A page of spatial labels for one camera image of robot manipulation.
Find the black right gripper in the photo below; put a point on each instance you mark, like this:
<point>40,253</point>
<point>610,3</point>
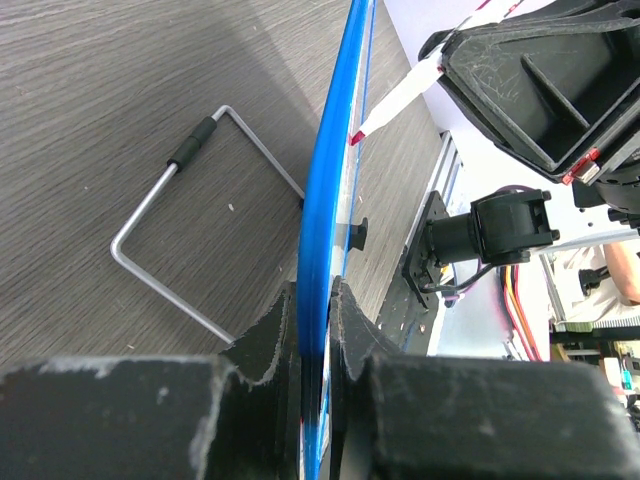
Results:
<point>553,85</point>

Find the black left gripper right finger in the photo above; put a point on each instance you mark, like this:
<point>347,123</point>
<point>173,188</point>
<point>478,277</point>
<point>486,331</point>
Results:
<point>401,416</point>

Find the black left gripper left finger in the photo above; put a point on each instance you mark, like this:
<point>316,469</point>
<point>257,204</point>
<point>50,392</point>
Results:
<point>233,415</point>

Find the white magenta marker pen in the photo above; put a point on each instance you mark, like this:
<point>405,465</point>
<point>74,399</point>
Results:
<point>428,70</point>

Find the blue framed whiteboard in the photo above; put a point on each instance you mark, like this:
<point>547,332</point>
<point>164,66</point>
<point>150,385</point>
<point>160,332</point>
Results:
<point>325,236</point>

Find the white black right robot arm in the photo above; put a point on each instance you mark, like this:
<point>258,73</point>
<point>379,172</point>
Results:
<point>500,229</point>

